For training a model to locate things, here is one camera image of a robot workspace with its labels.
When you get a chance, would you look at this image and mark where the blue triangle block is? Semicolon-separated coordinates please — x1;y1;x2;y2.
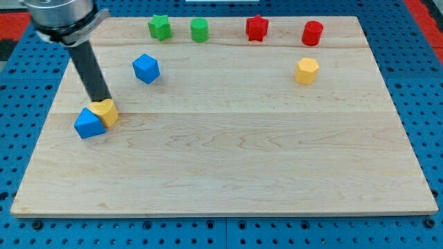
73;108;106;139

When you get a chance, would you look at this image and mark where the light wooden board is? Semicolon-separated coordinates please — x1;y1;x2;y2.
11;16;438;218

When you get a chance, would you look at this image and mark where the blue cube block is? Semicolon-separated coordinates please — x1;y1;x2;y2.
132;54;160;84

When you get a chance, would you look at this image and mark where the yellow hexagon block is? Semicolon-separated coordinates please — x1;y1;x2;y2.
294;57;320;85

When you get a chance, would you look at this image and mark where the green cylinder block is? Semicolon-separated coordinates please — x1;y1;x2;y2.
190;17;210;43

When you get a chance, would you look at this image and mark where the red star block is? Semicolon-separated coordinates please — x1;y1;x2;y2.
245;15;269;42

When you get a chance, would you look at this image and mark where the green star block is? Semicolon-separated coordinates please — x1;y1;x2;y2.
148;15;172;42

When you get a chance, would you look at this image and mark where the yellow heart block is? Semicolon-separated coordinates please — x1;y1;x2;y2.
89;99;119;128

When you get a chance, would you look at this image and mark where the red cylinder block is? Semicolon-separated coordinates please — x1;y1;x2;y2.
302;21;324;46

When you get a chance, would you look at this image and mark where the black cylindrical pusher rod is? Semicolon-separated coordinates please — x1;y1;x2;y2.
67;41;112;102

